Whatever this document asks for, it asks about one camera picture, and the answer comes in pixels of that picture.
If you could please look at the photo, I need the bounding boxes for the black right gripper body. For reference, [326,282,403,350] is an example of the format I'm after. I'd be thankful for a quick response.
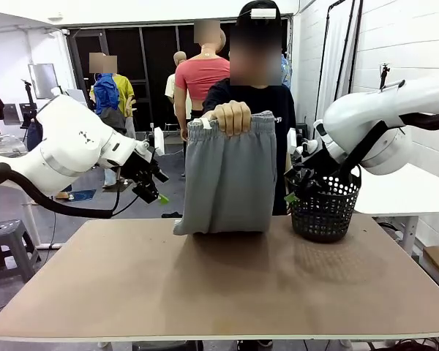
[290,160,329,184]

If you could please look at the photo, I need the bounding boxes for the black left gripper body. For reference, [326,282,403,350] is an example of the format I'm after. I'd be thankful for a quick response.
[122,155,160,187]

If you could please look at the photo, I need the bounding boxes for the grey training pants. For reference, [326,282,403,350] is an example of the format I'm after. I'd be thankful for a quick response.
[173,110,278,236]

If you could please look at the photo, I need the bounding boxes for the person's right hand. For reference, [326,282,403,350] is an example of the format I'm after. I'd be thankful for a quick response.
[212,100,252,137]

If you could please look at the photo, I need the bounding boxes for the dark grey perforated plastic basket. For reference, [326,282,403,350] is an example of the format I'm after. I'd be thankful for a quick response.
[287,164,363,244]

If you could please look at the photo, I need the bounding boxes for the blue mat on floor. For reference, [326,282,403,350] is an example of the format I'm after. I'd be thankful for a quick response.
[70,189,98,203]

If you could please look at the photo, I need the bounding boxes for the person in black t-shirt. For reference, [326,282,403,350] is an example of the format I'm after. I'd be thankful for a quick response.
[203,0,297,216]

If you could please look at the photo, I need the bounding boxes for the person in yellow shirt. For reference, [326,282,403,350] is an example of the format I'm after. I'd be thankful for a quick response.
[111,56,137,140]

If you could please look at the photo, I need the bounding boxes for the person in blue jacket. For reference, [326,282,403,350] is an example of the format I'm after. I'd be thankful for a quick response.
[89,53,129,189]

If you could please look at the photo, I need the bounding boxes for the mannequin with white shirt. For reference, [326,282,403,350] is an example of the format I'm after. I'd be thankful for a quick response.
[165,50,188,143]

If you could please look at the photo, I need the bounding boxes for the white side table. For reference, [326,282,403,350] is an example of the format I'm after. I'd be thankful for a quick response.
[350,162,439,257]

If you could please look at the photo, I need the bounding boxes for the mannequin with red top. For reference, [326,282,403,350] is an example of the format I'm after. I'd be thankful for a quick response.
[173,20,230,121]

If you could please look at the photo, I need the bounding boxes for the black stand with white backdrop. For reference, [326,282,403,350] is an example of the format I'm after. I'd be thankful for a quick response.
[314,0,364,124]

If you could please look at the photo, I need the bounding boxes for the grey board on stand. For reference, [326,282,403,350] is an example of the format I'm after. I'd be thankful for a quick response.
[28,63,60,100]

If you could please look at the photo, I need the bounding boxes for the grey plastic stool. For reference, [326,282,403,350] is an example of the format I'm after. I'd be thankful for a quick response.
[0,219,42,292]

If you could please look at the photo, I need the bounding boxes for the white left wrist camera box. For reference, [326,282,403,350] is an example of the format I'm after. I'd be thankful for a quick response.
[153,127,166,155]

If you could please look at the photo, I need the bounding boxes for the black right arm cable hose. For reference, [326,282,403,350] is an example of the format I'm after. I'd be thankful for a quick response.
[338,111,439,177]

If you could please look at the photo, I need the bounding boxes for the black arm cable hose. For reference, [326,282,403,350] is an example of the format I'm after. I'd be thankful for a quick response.
[0,162,114,219]
[338,111,439,177]

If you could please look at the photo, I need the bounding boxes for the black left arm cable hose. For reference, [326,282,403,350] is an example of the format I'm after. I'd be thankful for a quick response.
[0,162,114,219]

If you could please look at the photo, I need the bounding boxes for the black tripod with camera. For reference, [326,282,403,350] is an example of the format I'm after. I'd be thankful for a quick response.
[379,62,393,92]

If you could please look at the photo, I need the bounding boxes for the white head-mounted camera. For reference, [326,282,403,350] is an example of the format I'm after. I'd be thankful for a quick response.
[250,7,277,20]

